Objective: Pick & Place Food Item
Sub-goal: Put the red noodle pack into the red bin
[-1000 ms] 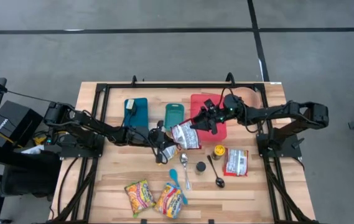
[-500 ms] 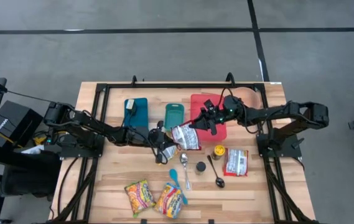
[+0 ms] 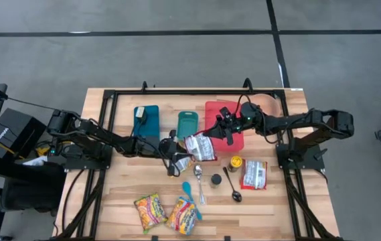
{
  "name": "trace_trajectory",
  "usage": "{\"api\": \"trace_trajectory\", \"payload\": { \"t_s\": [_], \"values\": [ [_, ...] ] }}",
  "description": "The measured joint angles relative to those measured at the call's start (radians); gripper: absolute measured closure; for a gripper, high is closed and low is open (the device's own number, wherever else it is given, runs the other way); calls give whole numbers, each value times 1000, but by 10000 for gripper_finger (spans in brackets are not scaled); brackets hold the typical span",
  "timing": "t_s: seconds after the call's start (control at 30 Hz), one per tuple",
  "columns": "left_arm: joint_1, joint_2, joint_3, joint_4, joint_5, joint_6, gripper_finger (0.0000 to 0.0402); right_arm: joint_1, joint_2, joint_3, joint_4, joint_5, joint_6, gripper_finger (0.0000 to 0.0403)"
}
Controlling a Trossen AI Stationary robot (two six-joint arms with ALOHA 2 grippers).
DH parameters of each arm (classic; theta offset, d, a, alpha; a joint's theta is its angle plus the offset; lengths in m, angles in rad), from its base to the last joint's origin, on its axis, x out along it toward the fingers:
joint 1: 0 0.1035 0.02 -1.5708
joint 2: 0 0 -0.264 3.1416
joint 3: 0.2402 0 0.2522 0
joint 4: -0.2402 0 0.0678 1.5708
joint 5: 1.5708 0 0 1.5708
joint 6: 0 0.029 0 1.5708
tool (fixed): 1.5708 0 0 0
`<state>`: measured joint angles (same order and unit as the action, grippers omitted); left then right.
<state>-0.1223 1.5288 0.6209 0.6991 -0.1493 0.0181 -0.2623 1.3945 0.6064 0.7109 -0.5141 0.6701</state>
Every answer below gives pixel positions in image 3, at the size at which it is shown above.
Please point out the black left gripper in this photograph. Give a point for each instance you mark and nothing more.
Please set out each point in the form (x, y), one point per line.
(168, 150)

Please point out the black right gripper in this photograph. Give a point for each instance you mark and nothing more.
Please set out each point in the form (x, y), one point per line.
(232, 124)

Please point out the red ramen noodle packet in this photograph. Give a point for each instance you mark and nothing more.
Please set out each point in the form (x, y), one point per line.
(253, 174)
(200, 147)

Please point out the silver metal spoon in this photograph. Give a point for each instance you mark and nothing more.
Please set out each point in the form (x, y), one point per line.
(197, 170)

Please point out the yellow-lid spice jar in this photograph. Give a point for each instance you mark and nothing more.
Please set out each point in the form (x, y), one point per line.
(236, 163)

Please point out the teal plastic spoon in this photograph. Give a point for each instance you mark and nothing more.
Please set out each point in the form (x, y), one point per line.
(187, 188)

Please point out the black-lid herb jar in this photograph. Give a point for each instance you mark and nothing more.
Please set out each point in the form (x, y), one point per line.
(216, 180)

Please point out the yellow ramen noodle packet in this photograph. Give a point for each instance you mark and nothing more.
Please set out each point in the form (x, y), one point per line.
(150, 212)
(181, 217)

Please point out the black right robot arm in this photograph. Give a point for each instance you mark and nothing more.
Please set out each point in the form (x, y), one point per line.
(287, 122)

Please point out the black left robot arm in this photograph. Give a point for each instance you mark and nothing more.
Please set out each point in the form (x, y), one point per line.
(103, 135)

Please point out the red plastic bin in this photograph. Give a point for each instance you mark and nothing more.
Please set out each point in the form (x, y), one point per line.
(212, 110)

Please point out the teal plastic bin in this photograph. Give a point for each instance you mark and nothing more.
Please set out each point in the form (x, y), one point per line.
(187, 125)

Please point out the blue plastic bin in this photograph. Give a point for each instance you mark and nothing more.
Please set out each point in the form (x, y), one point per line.
(151, 124)

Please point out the pale pink plastic bowl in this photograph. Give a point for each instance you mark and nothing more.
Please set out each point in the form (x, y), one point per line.
(270, 103)

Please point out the small white-capped bottle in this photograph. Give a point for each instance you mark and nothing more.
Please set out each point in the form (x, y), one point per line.
(140, 112)

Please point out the black metal spoon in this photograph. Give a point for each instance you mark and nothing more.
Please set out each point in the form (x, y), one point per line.
(236, 196)

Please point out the black cardboard box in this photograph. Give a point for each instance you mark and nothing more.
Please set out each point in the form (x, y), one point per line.
(16, 130)

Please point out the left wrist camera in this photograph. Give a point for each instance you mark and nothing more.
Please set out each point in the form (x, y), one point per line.
(173, 134)

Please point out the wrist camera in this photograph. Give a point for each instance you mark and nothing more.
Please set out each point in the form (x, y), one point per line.
(173, 134)
(225, 114)

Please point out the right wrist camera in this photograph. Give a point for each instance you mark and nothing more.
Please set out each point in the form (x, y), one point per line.
(225, 114)

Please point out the black metal table frame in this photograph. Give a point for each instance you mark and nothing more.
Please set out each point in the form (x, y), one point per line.
(193, 92)

